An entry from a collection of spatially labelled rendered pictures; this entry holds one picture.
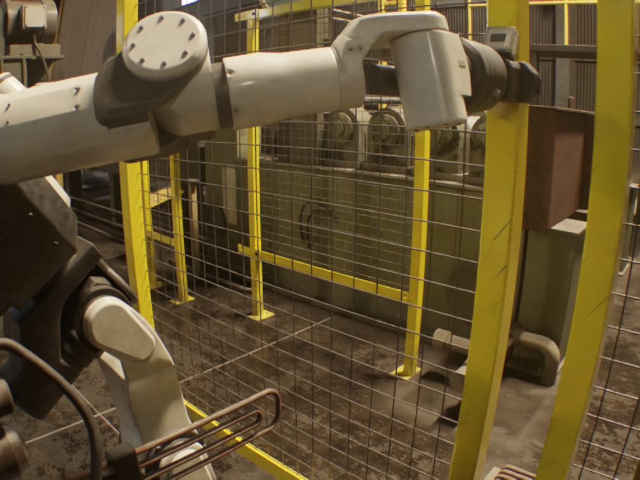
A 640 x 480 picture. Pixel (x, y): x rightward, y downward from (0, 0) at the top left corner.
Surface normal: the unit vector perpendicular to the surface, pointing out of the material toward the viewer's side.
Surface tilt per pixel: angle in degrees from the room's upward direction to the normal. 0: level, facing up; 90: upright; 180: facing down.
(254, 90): 91
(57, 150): 117
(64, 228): 76
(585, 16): 90
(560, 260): 90
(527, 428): 0
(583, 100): 90
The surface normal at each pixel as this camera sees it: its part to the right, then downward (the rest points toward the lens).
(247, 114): 0.25, 0.78
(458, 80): 0.72, -0.05
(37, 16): 0.74, 0.18
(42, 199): 0.96, -0.20
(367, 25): 0.18, 0.07
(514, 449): 0.00, -0.97
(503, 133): -0.67, 0.19
